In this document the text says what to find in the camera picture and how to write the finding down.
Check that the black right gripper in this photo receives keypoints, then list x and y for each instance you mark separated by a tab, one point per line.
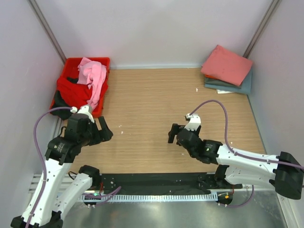
175	128

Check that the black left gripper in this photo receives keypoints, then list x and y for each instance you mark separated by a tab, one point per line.
107	133

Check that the dusty rose t-shirt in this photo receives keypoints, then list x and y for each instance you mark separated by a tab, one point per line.
227	66

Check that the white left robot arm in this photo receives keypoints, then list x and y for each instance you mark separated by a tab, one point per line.
46	209

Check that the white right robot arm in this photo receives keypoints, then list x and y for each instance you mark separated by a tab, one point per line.
281	172

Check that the red t-shirt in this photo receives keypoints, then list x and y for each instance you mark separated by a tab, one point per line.
77	95

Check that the folded white t-shirt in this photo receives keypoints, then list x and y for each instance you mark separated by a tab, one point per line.
223	92

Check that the folded grey t-shirt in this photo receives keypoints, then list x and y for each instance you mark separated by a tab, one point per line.
217	82

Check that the red plastic bin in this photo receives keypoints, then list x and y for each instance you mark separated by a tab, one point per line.
71	71

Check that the black t-shirt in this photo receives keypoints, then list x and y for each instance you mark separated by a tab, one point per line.
63	114

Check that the folded orange t-shirt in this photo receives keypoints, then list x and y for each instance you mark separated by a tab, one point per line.
207	76

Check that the light pink t-shirt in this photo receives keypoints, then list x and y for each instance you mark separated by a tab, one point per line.
93	75

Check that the folded blue-grey t-shirt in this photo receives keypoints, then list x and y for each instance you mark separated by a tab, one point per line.
245	88

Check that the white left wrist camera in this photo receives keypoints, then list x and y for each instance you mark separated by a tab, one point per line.
85	109

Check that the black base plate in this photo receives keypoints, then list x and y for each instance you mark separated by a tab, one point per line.
196	183

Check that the slotted white cable duct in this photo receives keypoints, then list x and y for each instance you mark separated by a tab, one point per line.
163	198

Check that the aluminium frame rail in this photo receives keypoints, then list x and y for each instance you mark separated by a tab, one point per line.
46	27

